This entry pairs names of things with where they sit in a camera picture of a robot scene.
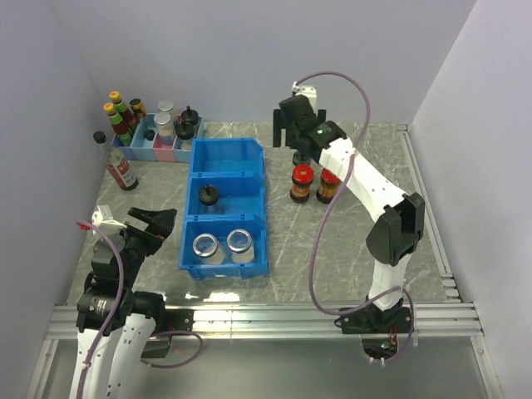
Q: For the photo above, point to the pastel compartment organizer tray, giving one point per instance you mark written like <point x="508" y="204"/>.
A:
<point x="142" y="149"/>

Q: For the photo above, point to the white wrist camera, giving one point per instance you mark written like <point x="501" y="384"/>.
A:
<point x="103" y="219"/>
<point x="306" y="90"/>

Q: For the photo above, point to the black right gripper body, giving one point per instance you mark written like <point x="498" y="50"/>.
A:
<point x="294" y="136"/>

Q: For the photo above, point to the silver-lid jar back tray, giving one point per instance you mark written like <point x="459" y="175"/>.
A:
<point x="168" y="106"/>

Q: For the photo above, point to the red-lid sauce jar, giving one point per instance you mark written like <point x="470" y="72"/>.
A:
<point x="302" y="178"/>
<point x="329" y="184"/>

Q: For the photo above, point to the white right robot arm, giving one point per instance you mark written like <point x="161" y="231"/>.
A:
<point x="399" y="218"/>

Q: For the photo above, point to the black knob jar tray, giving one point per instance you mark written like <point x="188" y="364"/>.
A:
<point x="185" y="133"/>
<point x="189" y="115"/>

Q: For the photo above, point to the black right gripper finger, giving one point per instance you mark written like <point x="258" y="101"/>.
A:
<point x="280" y="134"/>
<point x="321" y="115"/>

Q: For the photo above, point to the black knob-lid glass jar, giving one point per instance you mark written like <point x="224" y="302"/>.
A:
<point x="209" y="199"/>

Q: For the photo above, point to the silver-lid jar front tray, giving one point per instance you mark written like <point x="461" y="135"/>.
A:
<point x="165" y="128"/>

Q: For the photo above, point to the small silver-lid glass jar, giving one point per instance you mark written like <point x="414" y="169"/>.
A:
<point x="208" y="249"/>

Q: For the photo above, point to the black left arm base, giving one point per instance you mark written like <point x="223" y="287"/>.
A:
<point x="175" y="319"/>

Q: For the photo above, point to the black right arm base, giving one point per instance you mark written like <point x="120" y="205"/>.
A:
<point x="385" y="334"/>

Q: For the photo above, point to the green-neck sauce bottle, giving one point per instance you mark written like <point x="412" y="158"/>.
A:
<point x="118" y="124"/>
<point x="125" y="112"/>

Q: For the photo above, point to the clear bottle red label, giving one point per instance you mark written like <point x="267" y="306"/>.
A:
<point x="115" y="162"/>

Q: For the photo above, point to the blue three-compartment plastic bin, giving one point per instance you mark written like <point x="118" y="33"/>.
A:
<point x="236" y="168"/>

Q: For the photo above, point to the black knob jar back tray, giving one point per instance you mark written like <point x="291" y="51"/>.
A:
<point x="189" y="115"/>

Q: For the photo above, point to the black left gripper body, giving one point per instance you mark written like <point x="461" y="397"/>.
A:
<point x="140" y="243"/>

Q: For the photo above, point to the small black item in tray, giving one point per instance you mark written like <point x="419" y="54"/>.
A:
<point x="149" y="135"/>

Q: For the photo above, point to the black knob jar front tray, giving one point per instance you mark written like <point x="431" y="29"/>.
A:
<point x="185" y="133"/>

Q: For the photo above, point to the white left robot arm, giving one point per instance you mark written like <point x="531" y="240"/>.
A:
<point x="114" y="322"/>

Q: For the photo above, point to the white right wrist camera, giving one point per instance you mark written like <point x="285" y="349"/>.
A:
<point x="306" y="90"/>

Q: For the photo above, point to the green-neck sauce bottle back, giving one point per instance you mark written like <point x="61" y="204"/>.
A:
<point x="125" y="112"/>

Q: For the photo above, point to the silver-lid jar tray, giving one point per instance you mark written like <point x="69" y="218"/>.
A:
<point x="165" y="128"/>
<point x="168" y="106"/>

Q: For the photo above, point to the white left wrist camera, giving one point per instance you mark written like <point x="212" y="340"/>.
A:
<point x="103" y="219"/>

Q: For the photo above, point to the green-neck sauce bottle front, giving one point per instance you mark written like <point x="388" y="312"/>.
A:
<point x="118" y="124"/>

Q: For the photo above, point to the large silver-lid glass jar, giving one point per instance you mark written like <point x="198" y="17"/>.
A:
<point x="241" y="246"/>

